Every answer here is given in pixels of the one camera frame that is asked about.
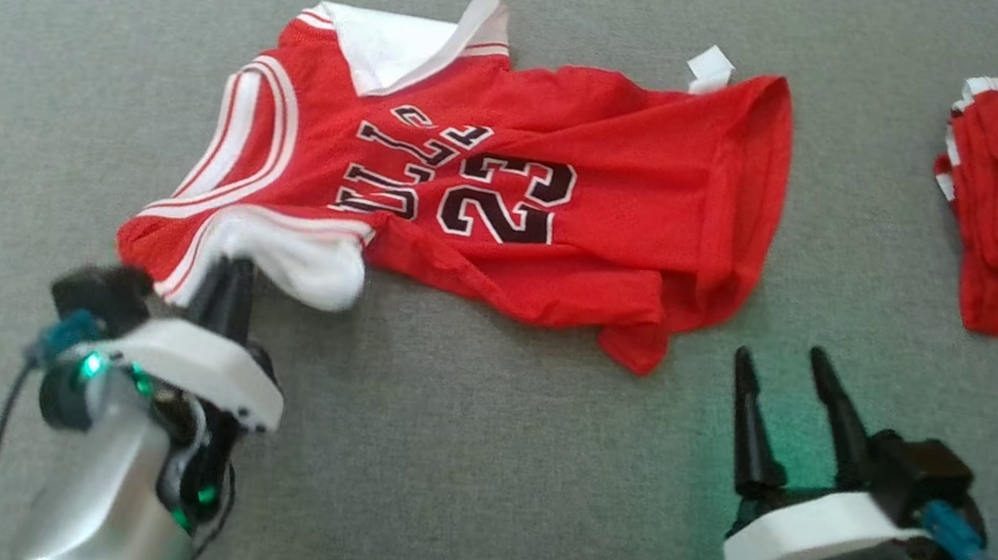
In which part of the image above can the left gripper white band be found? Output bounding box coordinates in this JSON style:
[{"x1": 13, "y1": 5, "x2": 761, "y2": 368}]
[{"x1": 51, "y1": 233, "x2": 308, "y2": 541}]

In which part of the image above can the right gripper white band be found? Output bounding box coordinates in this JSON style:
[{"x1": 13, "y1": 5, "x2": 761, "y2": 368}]
[{"x1": 701, "y1": 334, "x2": 957, "y2": 560}]

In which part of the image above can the red basketball jersey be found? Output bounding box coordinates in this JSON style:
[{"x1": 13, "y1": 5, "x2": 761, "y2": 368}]
[{"x1": 106, "y1": 0, "x2": 812, "y2": 405}]

